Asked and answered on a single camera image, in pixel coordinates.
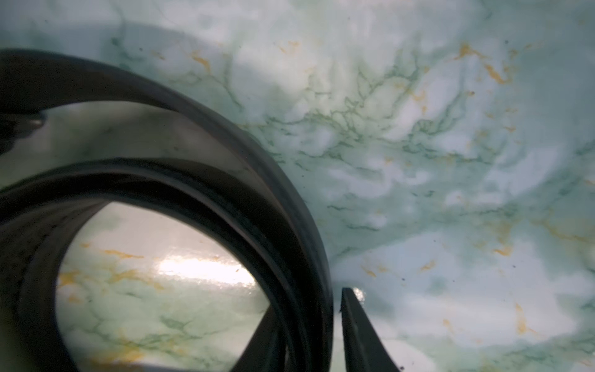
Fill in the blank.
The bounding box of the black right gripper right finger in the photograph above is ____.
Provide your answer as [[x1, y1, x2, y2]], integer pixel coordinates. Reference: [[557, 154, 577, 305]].
[[340, 288, 401, 372]]

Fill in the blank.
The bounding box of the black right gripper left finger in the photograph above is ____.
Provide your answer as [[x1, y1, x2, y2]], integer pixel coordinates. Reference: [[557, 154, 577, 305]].
[[231, 306, 286, 372]]

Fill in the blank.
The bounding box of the black leather belt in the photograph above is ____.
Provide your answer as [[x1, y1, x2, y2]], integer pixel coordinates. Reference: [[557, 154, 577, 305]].
[[1, 49, 333, 371]]

